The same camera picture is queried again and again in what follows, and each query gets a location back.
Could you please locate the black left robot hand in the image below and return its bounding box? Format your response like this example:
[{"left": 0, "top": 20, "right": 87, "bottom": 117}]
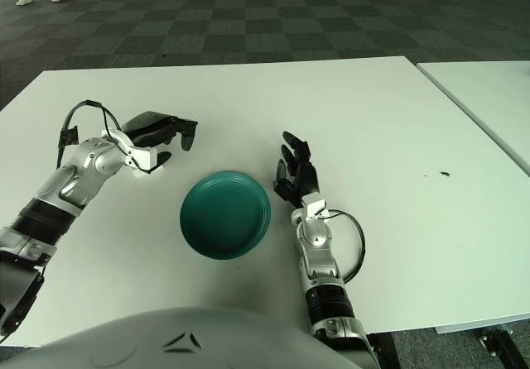
[{"left": 119, "top": 111, "right": 199, "bottom": 167}]

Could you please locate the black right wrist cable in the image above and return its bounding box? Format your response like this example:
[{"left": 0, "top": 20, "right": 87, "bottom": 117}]
[{"left": 325, "top": 209, "right": 367, "bottom": 283}]

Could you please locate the white side table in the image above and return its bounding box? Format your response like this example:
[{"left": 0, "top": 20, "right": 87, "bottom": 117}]
[{"left": 416, "top": 60, "right": 530, "bottom": 178}]

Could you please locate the grey robot torso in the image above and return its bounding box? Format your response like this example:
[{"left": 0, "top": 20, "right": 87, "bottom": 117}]
[{"left": 0, "top": 307, "right": 369, "bottom": 369}]

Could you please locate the black table base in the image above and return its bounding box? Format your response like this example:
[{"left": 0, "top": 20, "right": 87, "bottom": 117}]
[{"left": 478, "top": 325, "right": 530, "bottom": 369}]

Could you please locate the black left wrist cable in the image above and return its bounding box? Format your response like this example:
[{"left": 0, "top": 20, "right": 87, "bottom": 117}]
[{"left": 55, "top": 100, "right": 133, "bottom": 170}]

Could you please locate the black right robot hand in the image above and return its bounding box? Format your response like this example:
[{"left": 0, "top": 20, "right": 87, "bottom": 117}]
[{"left": 272, "top": 132, "right": 320, "bottom": 209}]

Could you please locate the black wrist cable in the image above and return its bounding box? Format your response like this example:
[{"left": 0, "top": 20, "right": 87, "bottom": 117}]
[
  {"left": 55, "top": 100, "right": 133, "bottom": 170},
  {"left": 325, "top": 209, "right": 367, "bottom": 283}
]

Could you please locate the green round plate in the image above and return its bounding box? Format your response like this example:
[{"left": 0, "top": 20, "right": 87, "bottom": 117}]
[{"left": 179, "top": 170, "right": 272, "bottom": 261}]

